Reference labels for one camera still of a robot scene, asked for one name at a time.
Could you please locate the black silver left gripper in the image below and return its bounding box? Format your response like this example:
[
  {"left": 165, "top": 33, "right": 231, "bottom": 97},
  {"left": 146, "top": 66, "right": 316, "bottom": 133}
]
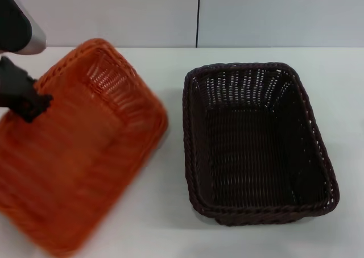
[{"left": 0, "top": 0, "right": 54, "bottom": 124}]

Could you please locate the orange woven plastic basket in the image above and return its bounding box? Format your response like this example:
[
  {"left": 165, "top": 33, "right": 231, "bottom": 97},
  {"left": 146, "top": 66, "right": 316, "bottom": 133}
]
[{"left": 0, "top": 38, "right": 169, "bottom": 258}]

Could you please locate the dark brown woven plastic basket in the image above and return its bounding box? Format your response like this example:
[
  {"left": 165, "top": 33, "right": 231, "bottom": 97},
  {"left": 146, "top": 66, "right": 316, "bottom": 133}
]
[{"left": 183, "top": 61, "right": 341, "bottom": 226}]

